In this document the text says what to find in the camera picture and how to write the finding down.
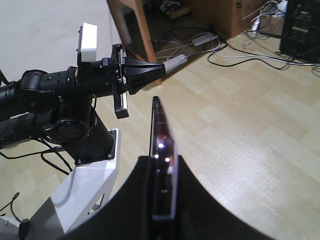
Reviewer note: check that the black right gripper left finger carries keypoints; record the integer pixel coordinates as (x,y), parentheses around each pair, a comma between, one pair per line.
(127,216)

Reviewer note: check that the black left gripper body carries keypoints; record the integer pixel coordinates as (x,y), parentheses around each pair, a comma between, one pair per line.
(114,82)

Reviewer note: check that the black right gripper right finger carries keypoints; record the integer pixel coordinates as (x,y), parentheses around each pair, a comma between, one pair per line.
(199,216)

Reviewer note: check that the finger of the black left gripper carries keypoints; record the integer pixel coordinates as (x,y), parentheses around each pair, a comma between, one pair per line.
(136,82)
(137,67)

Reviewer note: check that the black pink smartphone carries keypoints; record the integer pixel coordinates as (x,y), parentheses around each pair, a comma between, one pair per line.
(163,151)

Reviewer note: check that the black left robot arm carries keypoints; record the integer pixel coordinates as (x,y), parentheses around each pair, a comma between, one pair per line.
(58,107)

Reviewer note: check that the grey power brick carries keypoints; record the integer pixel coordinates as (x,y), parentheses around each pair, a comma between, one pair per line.
(174,62)

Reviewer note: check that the white power strip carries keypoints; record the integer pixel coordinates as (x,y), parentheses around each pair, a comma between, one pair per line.
(203,39)

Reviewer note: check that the black computer tower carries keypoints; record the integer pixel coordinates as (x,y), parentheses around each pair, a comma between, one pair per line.
(301,30)

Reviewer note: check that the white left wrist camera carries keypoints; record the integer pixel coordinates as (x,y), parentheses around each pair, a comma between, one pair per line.
(87,43)

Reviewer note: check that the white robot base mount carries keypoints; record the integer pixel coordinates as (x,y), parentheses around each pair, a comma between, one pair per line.
(78,198)

